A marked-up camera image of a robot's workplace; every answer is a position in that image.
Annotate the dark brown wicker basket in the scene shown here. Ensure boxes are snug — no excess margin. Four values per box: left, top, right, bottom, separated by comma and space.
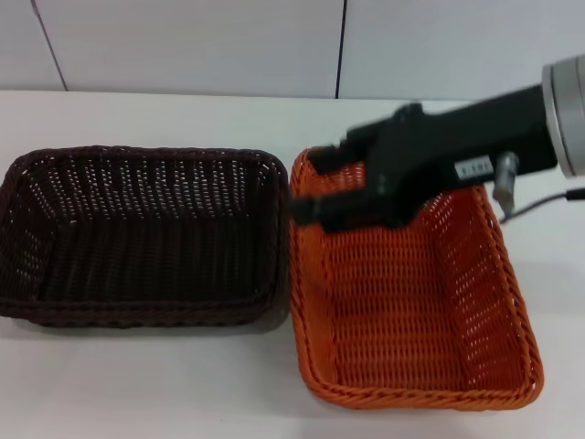
0, 145, 292, 329

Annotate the orange wicker basket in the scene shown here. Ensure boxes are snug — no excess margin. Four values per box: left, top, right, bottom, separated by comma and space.
288, 145, 545, 411

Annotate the grey cable with metal plug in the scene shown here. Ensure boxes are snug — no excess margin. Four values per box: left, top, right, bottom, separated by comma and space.
492, 153, 585, 226

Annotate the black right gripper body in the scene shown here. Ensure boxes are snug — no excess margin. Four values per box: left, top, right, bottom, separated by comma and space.
346, 84, 559, 230

